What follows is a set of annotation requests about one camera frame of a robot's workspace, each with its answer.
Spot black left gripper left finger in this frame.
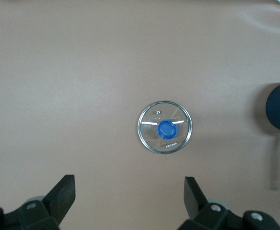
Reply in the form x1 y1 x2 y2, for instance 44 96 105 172
0 174 76 230

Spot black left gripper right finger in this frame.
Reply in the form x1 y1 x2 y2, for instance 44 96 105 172
177 176 280 230

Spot glass lid with blue knob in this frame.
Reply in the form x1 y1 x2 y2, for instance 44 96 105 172
137 100 193 155

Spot brown table mat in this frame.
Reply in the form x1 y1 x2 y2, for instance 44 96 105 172
0 0 280 230

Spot black pot with blue handle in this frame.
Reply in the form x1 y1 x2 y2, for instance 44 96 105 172
265 81 280 133

